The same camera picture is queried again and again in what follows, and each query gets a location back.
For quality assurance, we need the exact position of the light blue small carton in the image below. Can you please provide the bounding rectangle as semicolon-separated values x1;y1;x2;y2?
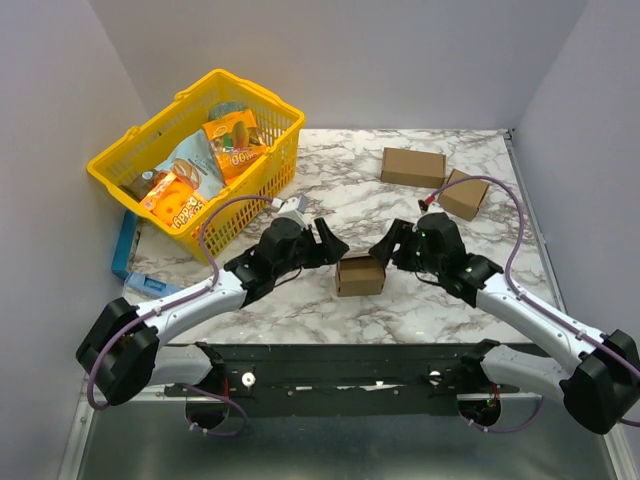
125;272;181;298

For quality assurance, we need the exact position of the dark brown snack pack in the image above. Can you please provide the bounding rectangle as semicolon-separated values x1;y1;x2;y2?
120;176;154;202

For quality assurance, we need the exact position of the orange mango snack bag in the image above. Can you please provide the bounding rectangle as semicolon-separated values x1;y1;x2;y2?
201;109;267;186

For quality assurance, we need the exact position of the large folded cardboard box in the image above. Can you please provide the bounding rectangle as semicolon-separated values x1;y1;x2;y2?
380;147;446;189

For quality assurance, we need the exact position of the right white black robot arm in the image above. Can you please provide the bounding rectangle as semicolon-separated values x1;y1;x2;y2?
369;213;639;435

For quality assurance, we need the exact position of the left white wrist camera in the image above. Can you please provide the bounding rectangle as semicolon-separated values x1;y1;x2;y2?
273;195;308;229

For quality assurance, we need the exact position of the aluminium extrusion frame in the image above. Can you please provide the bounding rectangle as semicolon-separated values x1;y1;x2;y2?
83;382;540;410

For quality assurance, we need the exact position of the orange apple snack bag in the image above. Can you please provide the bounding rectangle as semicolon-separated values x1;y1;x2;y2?
140;172;206;230

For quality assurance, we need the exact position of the brown cardboard box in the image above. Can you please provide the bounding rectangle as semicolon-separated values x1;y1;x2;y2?
335;254;386;297

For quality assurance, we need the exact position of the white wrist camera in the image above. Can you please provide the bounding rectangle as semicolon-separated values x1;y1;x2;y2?
418;193;444;214
273;195;308;229

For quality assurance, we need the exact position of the green round snack pack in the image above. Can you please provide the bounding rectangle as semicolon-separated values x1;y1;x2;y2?
208;101;248;121

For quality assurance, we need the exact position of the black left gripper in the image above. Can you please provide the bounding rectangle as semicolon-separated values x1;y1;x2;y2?
274;218;349;280

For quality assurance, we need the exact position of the small folded cardboard box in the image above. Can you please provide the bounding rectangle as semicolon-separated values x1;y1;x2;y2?
438;179;489;221

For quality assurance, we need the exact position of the light blue bread bag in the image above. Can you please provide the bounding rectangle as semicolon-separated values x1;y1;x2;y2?
153;130;226;200

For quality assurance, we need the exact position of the purple cable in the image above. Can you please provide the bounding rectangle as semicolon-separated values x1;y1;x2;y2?
424;175;640;435
87;195;279;437

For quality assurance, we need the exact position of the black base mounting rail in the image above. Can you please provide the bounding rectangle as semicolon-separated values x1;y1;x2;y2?
164;339;526;419

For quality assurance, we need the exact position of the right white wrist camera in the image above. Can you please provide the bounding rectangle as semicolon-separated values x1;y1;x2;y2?
418;193;444;214

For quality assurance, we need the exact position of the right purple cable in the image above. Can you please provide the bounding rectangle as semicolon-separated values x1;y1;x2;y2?
424;175;640;435

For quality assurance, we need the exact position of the blue flat box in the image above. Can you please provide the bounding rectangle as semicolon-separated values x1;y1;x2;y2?
111;210;138;281

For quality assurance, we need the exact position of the yellow plastic shopping basket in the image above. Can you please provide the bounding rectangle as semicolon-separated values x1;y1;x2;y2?
87;69;305;262

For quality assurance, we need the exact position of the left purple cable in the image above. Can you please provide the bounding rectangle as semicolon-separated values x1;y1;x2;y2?
87;195;279;437

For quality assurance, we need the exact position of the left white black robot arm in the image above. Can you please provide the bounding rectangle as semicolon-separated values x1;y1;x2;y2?
76;217;349;410

